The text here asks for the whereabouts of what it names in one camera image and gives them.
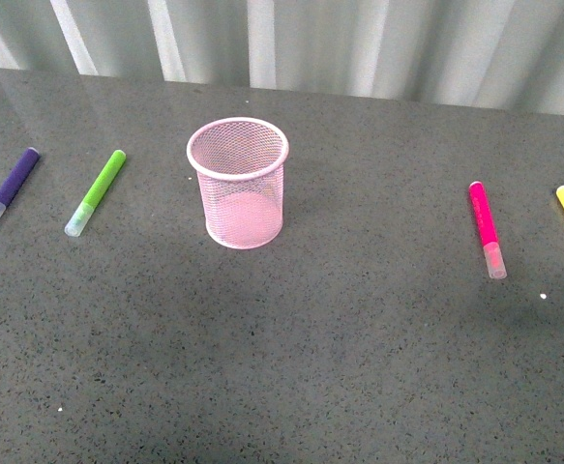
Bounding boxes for purple marker pen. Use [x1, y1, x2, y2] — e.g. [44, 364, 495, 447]
[0, 147, 41, 218]

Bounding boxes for green marker pen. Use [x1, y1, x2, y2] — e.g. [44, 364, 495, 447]
[64, 150, 127, 237]

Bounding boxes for pink mesh pen cup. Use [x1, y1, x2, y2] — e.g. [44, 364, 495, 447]
[187, 117, 289, 249]

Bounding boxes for white pleated curtain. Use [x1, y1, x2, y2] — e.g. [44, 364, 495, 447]
[0, 0, 564, 114]

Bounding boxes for pink marker pen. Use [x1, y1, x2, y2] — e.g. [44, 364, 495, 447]
[468, 181, 507, 279]

